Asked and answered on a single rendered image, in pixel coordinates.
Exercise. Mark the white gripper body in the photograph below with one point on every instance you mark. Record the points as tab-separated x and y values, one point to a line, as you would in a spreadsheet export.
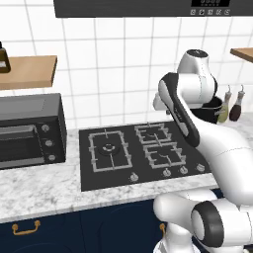
159	102

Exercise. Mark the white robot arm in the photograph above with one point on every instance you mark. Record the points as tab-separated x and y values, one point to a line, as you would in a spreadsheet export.
227	154

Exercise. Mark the black pot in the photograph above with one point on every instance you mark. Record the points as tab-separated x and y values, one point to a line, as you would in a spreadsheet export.
209	112

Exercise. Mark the black hob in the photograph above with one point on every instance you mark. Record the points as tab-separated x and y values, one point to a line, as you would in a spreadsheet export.
131	154

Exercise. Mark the yellow-green oil bottle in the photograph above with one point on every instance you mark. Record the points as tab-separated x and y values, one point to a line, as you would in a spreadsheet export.
224	110

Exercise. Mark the grey hob knob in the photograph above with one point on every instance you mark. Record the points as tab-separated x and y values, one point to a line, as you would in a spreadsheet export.
200	167
167	172
133	177
183	170

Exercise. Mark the dark red bottle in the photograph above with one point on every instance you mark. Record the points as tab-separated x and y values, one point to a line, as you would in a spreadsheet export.
236	108

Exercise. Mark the dark grey range hood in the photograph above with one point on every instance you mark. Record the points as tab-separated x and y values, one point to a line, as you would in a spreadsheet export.
131	8

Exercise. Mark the grey toaster oven knob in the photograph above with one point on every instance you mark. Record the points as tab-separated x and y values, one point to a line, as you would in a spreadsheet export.
51	157
45	127
48	143

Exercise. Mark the navy cupboard door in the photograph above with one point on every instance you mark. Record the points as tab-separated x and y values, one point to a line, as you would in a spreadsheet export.
118	227

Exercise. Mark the black toaster oven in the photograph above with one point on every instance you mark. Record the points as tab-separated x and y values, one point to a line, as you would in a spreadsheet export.
29	131

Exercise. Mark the brown bottle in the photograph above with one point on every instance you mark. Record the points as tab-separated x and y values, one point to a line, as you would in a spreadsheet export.
4	61

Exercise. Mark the navy drawer front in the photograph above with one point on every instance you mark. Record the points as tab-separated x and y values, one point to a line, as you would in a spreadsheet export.
39	240

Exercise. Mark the wooden wall shelf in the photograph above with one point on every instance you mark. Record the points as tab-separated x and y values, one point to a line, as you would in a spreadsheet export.
28	70
243	53

